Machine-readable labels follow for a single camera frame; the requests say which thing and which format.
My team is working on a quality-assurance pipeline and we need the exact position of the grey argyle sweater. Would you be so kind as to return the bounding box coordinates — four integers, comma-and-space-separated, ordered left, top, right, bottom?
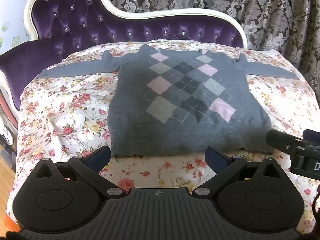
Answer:
40, 44, 304, 157

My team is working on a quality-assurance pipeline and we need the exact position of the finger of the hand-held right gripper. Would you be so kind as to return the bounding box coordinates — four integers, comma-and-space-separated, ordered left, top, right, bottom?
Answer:
303, 129, 320, 146
265, 129, 304, 153

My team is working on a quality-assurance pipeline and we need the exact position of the floral blanket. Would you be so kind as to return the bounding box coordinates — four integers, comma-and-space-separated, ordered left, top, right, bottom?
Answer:
6, 39, 320, 233

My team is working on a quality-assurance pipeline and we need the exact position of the purple tufted sofa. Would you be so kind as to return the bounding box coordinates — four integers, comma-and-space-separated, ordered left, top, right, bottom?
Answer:
0, 0, 248, 110

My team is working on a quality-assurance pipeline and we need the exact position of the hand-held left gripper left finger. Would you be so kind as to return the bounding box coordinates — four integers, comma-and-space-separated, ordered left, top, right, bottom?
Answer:
31, 145, 129, 198

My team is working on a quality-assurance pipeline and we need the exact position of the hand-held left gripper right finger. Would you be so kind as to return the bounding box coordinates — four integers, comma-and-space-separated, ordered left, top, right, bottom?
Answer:
191, 146, 288, 198

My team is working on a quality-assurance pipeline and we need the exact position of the grey damask curtain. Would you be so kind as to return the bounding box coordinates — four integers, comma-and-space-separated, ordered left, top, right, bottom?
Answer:
35, 0, 320, 85

